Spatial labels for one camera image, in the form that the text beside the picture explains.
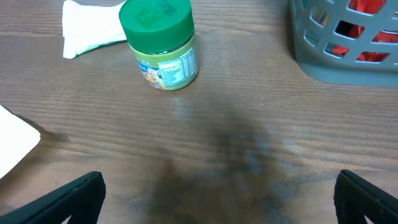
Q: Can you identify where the grey plastic basket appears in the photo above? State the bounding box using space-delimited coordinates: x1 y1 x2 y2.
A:
289 0 397 87

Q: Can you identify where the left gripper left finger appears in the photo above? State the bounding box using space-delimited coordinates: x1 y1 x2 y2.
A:
1 171 106 224

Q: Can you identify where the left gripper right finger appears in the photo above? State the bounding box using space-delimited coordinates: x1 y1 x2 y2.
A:
333 169 397 224

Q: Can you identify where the green-lid jar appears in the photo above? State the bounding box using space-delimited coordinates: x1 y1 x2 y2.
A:
119 0 198 91

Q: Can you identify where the beige paper pouch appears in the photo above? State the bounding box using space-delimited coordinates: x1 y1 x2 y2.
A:
0 105 40 178

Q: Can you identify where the small white-teal pouch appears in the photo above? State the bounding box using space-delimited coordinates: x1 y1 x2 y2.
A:
62 0 126 59

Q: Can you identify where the orange pasta package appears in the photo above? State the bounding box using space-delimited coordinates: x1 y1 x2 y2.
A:
326 0 397 62

